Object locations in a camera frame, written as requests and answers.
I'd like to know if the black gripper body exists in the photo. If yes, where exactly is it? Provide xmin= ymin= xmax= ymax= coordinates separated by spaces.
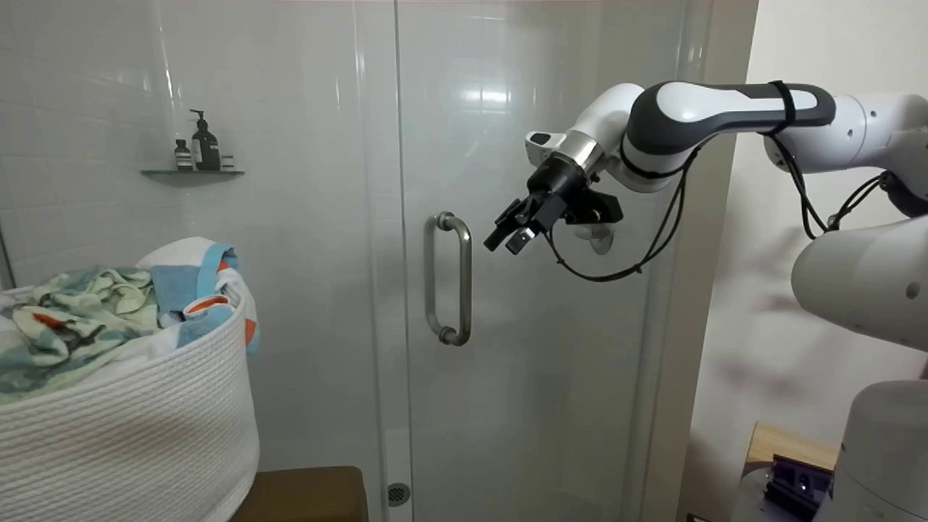
xmin=520 ymin=151 xmax=605 ymax=235

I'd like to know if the glass shower door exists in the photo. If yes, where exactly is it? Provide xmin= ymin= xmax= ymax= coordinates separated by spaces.
xmin=393 ymin=0 xmax=693 ymax=522

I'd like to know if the fixed glass shower panel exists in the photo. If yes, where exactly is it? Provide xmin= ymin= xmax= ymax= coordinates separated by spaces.
xmin=0 ymin=0 xmax=400 ymax=522

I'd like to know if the glass shower shelf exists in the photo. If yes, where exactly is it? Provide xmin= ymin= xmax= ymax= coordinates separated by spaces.
xmin=141 ymin=166 xmax=248 ymax=187

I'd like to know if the dark pump bottle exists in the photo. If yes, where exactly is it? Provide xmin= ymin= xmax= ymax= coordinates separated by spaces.
xmin=188 ymin=106 xmax=225 ymax=173

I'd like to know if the small dark bottle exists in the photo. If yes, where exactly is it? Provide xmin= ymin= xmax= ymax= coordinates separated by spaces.
xmin=171 ymin=135 xmax=199 ymax=173

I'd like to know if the light wooden table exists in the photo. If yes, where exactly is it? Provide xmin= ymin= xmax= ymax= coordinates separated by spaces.
xmin=742 ymin=418 xmax=845 ymax=477

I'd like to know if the white mounting plate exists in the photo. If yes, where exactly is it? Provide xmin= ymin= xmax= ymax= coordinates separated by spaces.
xmin=728 ymin=466 xmax=777 ymax=522

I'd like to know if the black table clamp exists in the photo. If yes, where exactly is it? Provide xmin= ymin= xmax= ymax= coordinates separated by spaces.
xmin=764 ymin=451 xmax=837 ymax=517

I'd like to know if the green patterned cloth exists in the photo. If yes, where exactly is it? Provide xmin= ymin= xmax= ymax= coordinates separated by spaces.
xmin=0 ymin=264 xmax=162 ymax=399

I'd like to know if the white woven laundry basket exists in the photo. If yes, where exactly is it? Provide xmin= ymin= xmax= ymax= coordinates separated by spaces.
xmin=0 ymin=235 xmax=264 ymax=522

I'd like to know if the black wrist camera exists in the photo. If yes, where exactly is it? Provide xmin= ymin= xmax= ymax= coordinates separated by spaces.
xmin=578 ymin=187 xmax=628 ymax=232

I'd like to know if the metal shower door handle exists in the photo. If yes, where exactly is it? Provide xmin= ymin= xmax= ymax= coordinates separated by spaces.
xmin=420 ymin=209 xmax=480 ymax=348

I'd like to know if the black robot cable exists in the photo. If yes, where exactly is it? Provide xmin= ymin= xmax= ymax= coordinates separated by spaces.
xmin=547 ymin=82 xmax=889 ymax=286

